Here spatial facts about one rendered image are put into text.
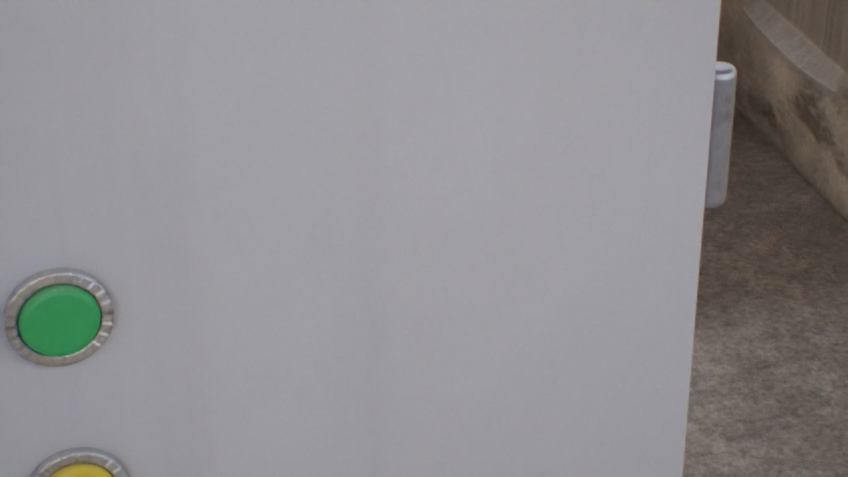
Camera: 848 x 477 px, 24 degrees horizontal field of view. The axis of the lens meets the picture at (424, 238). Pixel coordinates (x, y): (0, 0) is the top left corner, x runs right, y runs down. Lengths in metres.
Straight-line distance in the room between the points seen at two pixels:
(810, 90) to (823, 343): 0.45
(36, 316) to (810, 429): 2.01
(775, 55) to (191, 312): 2.52
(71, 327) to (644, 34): 0.18
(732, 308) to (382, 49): 2.21
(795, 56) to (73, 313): 2.50
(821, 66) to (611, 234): 2.38
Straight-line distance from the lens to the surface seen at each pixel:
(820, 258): 2.86
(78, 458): 0.57
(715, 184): 0.60
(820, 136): 2.96
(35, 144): 0.53
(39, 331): 0.55
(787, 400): 2.56
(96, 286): 0.55
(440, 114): 0.55
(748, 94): 3.19
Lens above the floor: 1.44
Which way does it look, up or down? 30 degrees down
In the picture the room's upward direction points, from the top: straight up
